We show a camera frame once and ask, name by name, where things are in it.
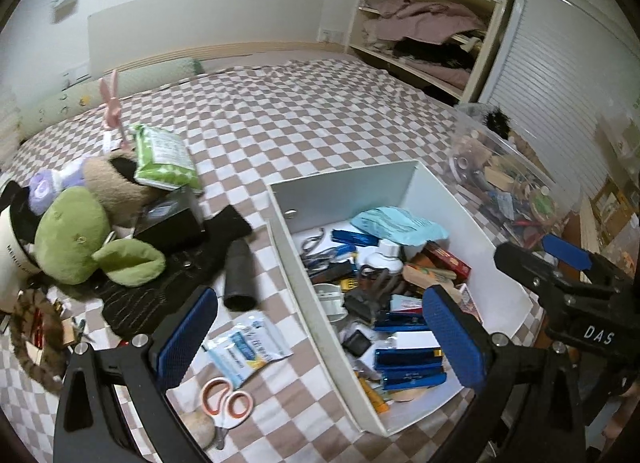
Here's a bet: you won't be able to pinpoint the light blue wipes packet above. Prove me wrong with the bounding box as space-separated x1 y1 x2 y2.
350 206 449 246

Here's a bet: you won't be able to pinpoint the black knit glove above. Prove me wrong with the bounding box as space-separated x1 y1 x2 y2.
96 205 253 341

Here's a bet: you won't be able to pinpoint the beige round stone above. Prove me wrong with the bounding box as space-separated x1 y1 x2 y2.
180 409 216 449

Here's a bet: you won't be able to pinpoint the white blue medicine sachet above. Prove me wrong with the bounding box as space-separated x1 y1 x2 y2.
202 310 292 389

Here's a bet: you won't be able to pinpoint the blue lighter lower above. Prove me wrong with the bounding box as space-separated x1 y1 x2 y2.
382 369 447 391

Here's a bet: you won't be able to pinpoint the clear plastic bin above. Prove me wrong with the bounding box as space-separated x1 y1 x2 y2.
448 104 582 249

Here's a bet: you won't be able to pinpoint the black foam cylinder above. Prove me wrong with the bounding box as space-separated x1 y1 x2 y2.
222 239 257 313

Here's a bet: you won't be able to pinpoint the orange tube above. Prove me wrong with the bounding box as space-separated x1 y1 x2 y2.
357 375 390 414

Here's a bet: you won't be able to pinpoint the brown furry scrunchie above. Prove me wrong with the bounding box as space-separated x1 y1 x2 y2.
10 289 70 395

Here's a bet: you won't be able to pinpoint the black box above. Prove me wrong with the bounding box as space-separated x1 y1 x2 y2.
132 186 204 254

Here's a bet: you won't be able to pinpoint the beige plush toy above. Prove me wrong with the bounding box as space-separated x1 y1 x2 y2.
82 149 165 226

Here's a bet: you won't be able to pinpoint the green plush toy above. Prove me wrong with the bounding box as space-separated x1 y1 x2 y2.
35 186 166 287

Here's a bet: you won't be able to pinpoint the white cylindrical bottle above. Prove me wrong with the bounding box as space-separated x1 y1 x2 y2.
0 180 40 313

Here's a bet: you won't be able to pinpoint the white storage box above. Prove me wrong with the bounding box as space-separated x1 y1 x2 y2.
268 161 534 437

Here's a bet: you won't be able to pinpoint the green tissue packet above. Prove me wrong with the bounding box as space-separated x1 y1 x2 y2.
131 124 202 194

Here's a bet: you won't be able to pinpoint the wooden shelf with clothes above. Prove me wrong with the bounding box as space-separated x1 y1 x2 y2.
346 0 512 105

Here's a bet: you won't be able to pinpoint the orange handled scissors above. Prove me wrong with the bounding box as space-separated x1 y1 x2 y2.
201 377 255 450

